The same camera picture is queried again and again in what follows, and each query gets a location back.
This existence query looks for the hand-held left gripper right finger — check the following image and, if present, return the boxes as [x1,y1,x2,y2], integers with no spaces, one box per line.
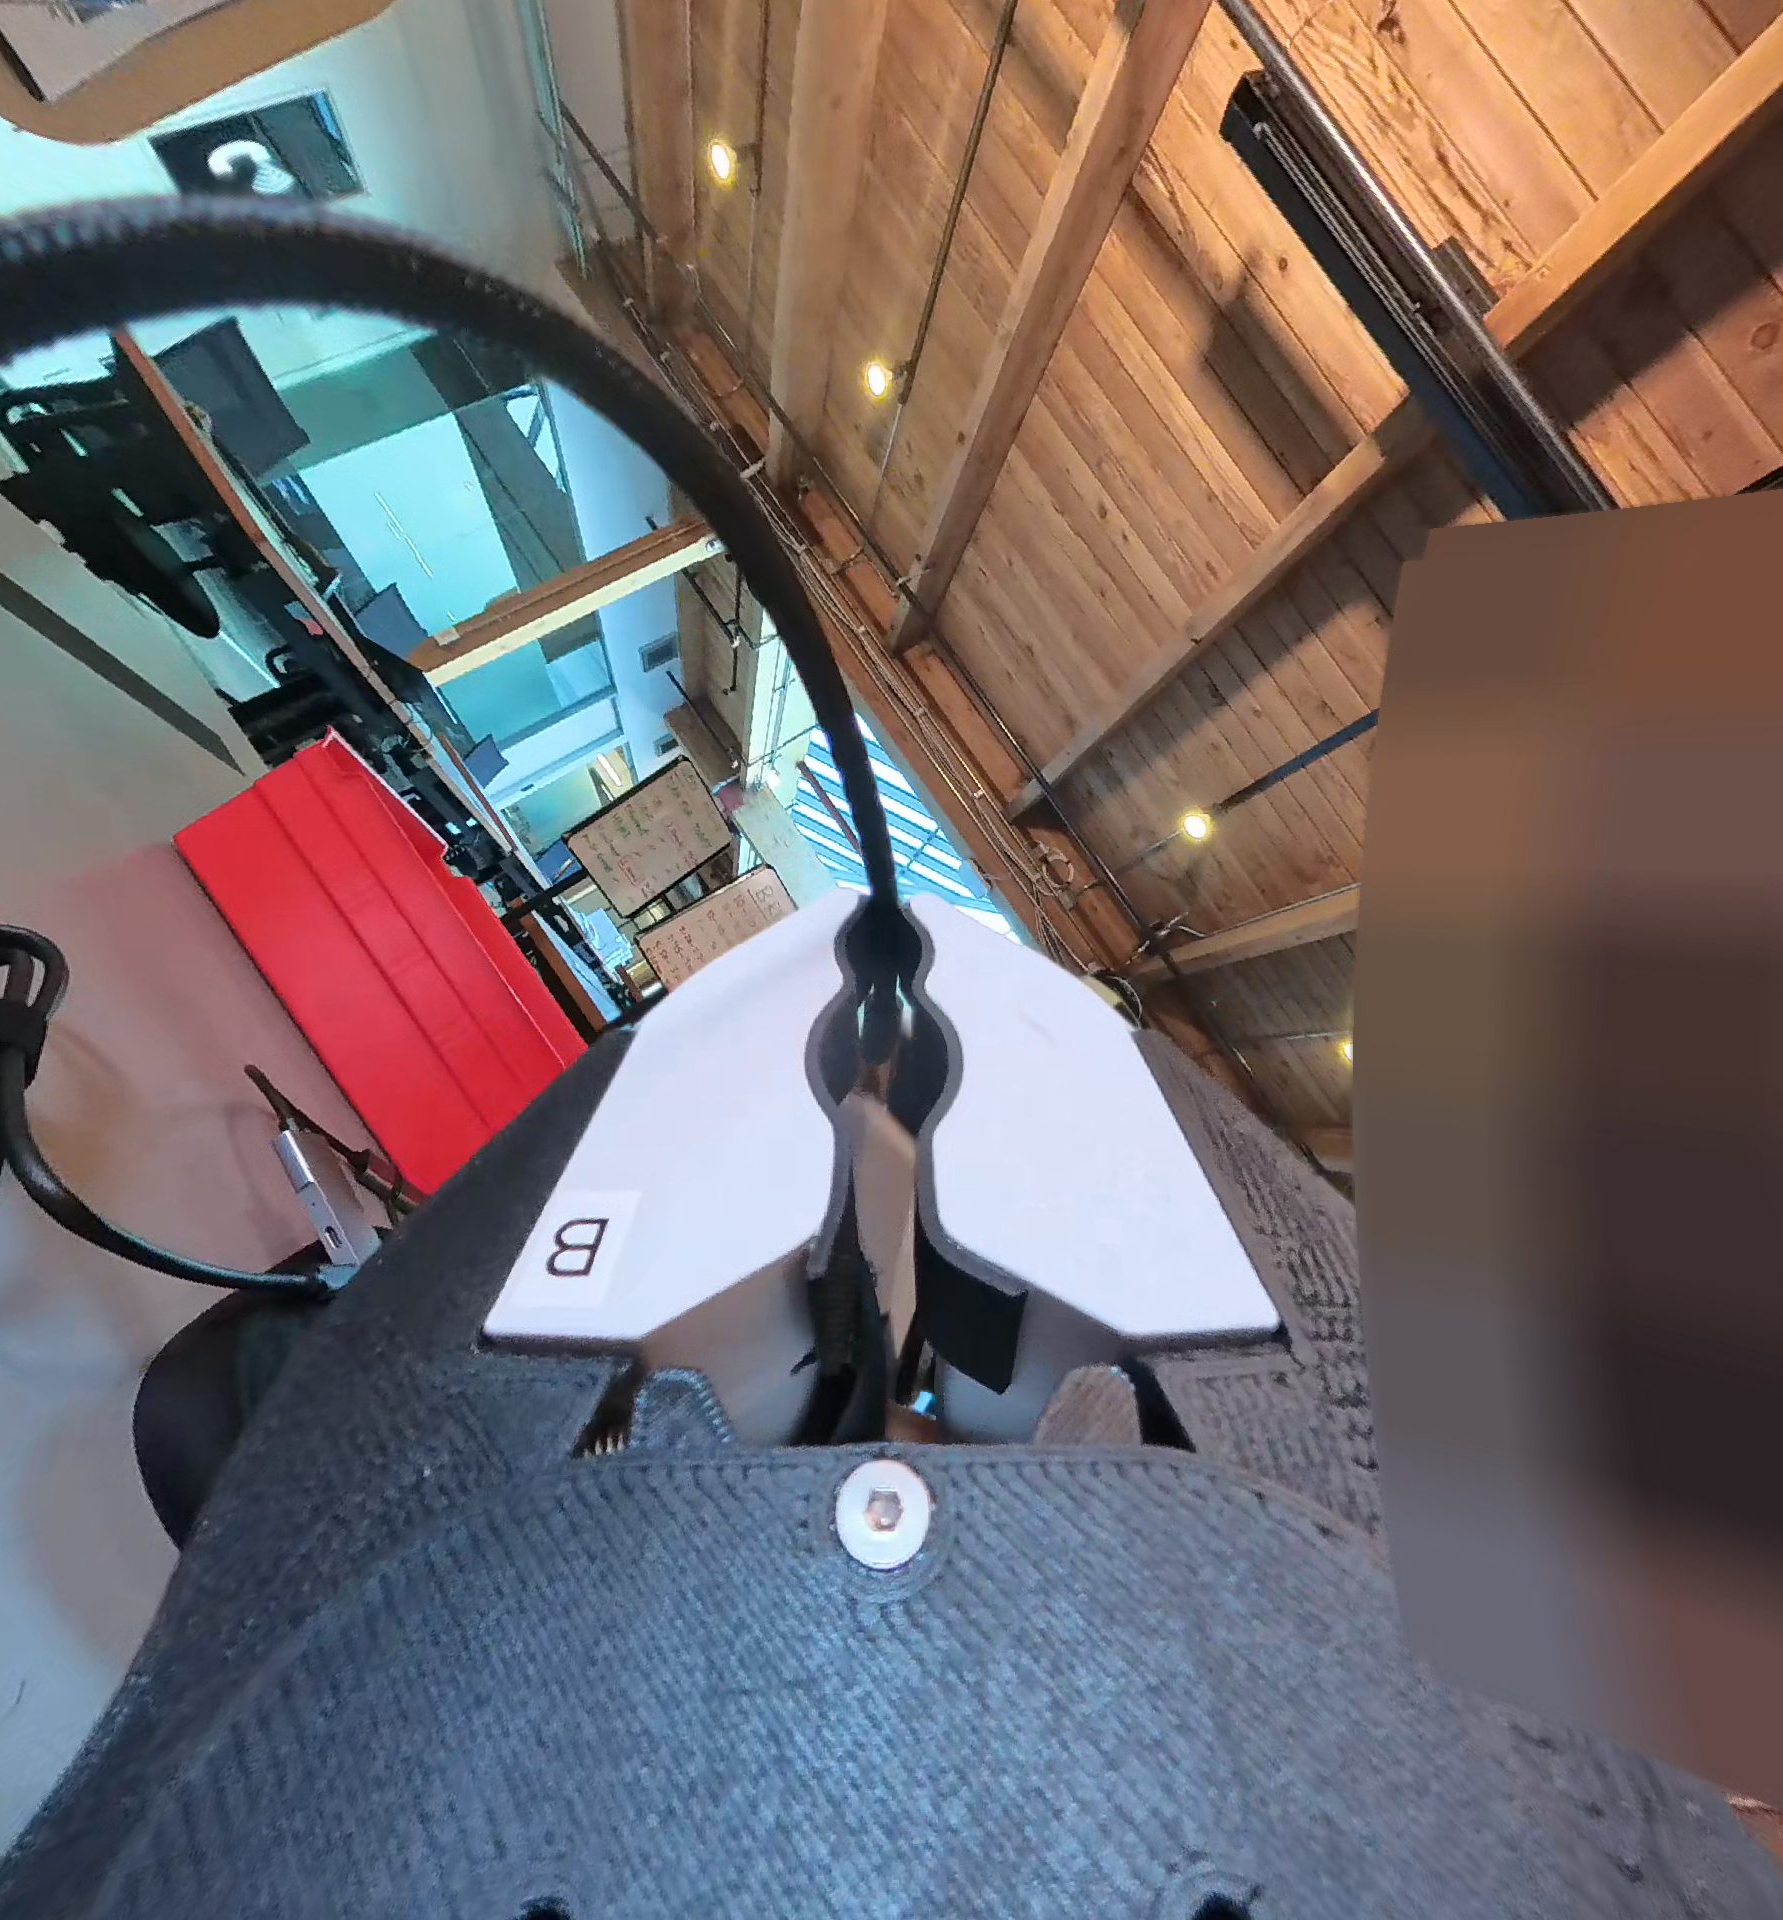
[892,898,1283,1446]

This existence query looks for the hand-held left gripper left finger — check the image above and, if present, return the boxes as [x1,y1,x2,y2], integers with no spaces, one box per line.
[483,891,877,1446]

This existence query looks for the black braided usb-c cable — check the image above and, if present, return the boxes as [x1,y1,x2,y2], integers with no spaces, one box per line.
[0,199,930,1085]

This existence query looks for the framed whiteboard with notes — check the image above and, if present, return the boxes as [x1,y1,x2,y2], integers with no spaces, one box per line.
[569,757,735,921]
[636,867,800,992]

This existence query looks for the red plastic bin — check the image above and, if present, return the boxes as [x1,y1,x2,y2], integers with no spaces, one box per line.
[175,735,588,1198]

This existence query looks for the black office chair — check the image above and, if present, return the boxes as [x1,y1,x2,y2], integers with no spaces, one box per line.
[0,382,226,638]
[231,644,390,770]

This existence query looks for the black monitor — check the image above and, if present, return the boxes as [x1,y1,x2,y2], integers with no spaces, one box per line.
[156,318,310,479]

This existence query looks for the black ceiling rail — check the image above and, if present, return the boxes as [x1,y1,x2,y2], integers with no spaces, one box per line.
[1221,67,1612,520]

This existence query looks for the black wall sign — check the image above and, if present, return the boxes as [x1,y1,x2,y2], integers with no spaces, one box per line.
[148,90,367,203]

